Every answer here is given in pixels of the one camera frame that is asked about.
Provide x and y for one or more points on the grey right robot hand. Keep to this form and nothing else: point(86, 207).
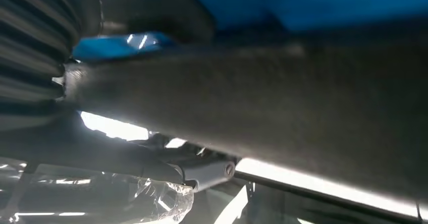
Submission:
point(100, 169)

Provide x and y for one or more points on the blue metal shelf rack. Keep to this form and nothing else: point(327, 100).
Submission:
point(317, 2)

